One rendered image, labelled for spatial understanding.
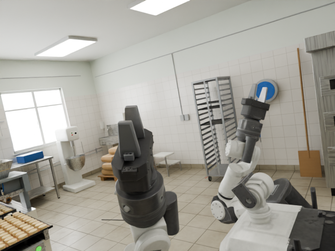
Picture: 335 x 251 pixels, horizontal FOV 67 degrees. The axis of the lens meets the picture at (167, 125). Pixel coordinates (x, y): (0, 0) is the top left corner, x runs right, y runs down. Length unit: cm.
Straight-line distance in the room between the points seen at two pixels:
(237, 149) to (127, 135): 66
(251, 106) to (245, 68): 392
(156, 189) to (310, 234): 40
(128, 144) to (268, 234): 44
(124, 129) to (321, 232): 53
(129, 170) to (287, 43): 447
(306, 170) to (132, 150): 434
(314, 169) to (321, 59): 181
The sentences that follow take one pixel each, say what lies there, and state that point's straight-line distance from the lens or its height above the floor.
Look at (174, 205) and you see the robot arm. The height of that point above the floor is 139.
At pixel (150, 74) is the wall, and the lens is 598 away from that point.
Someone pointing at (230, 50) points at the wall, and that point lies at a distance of 501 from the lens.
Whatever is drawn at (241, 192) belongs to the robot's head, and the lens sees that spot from 68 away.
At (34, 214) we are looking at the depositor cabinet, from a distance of 269.
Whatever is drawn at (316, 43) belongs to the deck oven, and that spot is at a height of 192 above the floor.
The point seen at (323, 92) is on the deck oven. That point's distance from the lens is 363.
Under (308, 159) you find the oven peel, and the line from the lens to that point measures 461.
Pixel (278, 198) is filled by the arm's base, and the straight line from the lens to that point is 89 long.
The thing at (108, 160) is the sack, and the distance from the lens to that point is 600.
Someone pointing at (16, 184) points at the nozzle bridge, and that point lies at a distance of 268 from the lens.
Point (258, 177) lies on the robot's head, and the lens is 74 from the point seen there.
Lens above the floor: 160
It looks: 6 degrees down
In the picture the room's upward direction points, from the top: 10 degrees counter-clockwise
